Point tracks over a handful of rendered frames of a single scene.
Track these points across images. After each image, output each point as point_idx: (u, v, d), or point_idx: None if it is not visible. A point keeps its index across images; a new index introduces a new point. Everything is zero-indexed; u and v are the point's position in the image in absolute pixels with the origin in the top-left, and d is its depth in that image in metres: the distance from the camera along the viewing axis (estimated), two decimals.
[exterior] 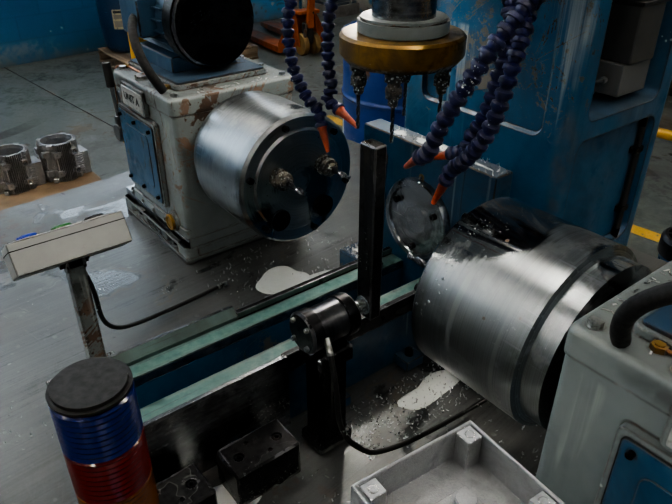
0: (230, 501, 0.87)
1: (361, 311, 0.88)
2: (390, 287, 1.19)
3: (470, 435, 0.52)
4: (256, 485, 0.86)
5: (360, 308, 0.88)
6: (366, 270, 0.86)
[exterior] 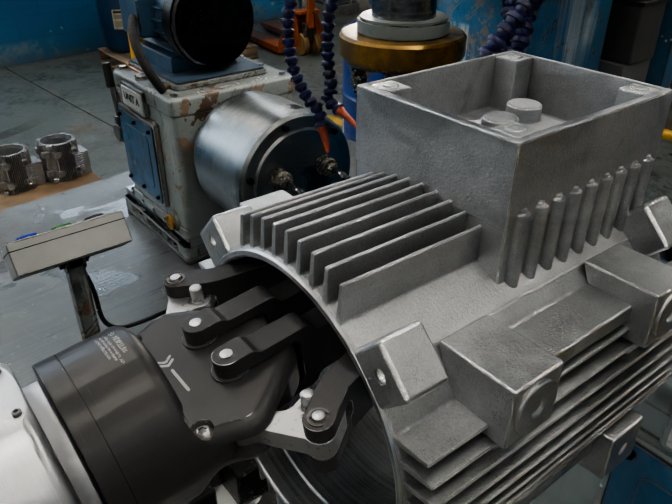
0: (230, 501, 0.87)
1: None
2: None
3: (516, 57, 0.37)
4: (256, 485, 0.86)
5: None
6: None
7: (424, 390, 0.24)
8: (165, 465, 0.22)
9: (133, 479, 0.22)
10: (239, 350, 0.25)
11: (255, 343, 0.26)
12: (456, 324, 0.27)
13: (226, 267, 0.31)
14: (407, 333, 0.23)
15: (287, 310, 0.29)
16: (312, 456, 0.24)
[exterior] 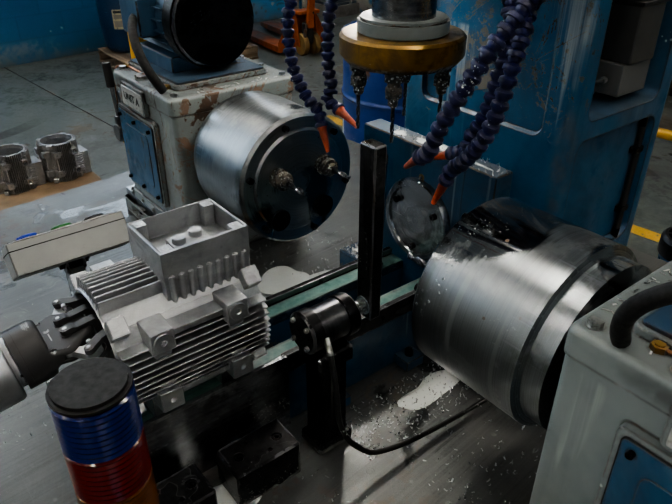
0: (230, 501, 0.87)
1: (361, 311, 0.88)
2: (390, 287, 1.19)
3: (206, 203, 0.87)
4: (256, 485, 0.86)
5: (360, 308, 0.88)
6: (366, 270, 0.86)
7: (125, 337, 0.75)
8: (39, 361, 0.73)
9: (29, 365, 0.72)
10: (68, 327, 0.76)
11: (75, 324, 0.77)
12: (146, 316, 0.77)
13: (76, 296, 0.82)
14: (116, 318, 0.74)
15: (94, 313, 0.80)
16: None
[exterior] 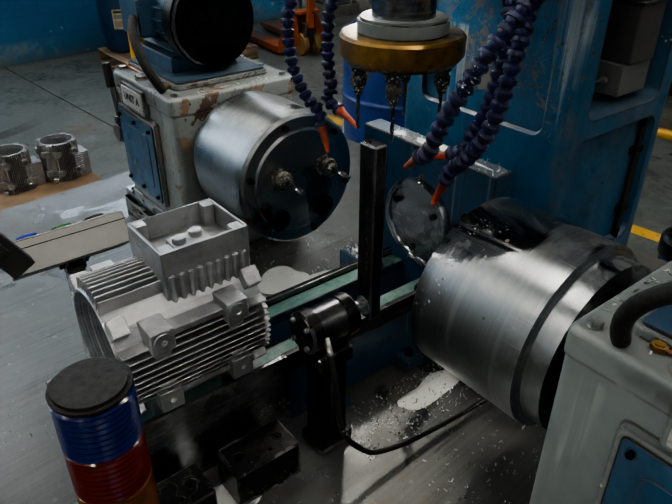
0: (230, 501, 0.87)
1: (361, 311, 0.88)
2: (390, 287, 1.19)
3: (206, 203, 0.87)
4: (256, 485, 0.86)
5: (360, 308, 0.88)
6: (366, 270, 0.86)
7: (125, 337, 0.75)
8: None
9: None
10: None
11: None
12: (146, 316, 0.77)
13: None
14: (116, 318, 0.74)
15: None
16: None
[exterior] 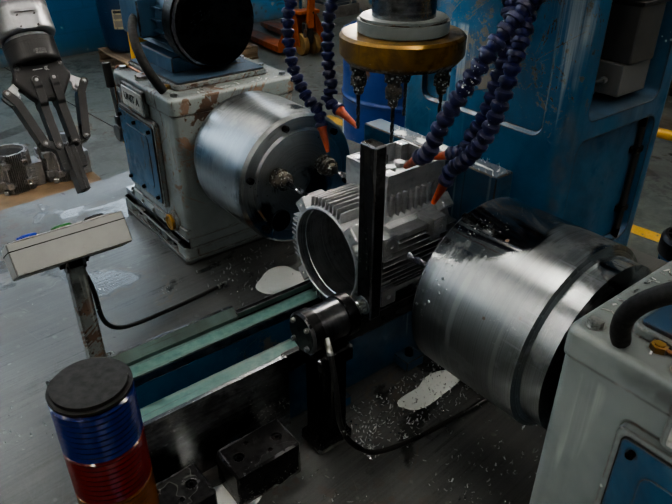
0: (230, 501, 0.87)
1: (361, 311, 0.88)
2: None
3: (402, 142, 1.06)
4: (256, 485, 0.86)
5: (360, 308, 0.88)
6: (366, 270, 0.86)
7: None
8: (9, 58, 0.95)
9: (7, 50, 0.95)
10: (36, 82, 0.96)
11: (39, 88, 0.96)
12: None
13: (83, 95, 1.00)
14: (357, 225, 0.93)
15: (57, 106, 0.99)
16: (3, 93, 0.95)
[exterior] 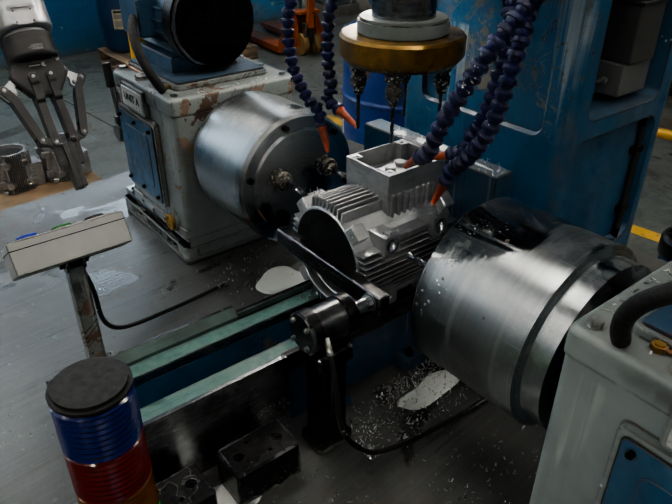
0: (230, 501, 0.87)
1: (368, 308, 0.89)
2: None
3: None
4: (256, 485, 0.86)
5: (367, 305, 0.88)
6: (343, 280, 0.94)
7: (363, 241, 0.94)
8: (6, 54, 0.95)
9: (3, 46, 0.95)
10: (33, 79, 0.95)
11: (35, 84, 0.96)
12: (374, 226, 0.96)
13: (81, 91, 1.00)
14: (358, 225, 0.93)
15: (55, 102, 0.98)
16: (0, 90, 0.95)
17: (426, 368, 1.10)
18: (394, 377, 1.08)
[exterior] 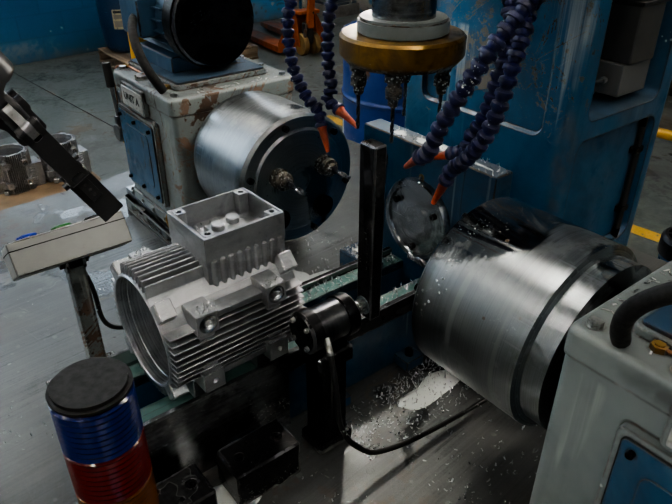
0: (230, 501, 0.87)
1: (361, 311, 0.88)
2: (390, 287, 1.19)
3: None
4: (256, 485, 0.86)
5: (360, 308, 0.88)
6: (366, 270, 0.86)
7: (171, 319, 0.78)
8: None
9: None
10: (26, 101, 0.69)
11: (30, 108, 0.69)
12: (190, 299, 0.80)
13: None
14: (163, 301, 0.77)
15: None
16: (20, 126, 0.65)
17: (426, 368, 1.10)
18: (394, 377, 1.08)
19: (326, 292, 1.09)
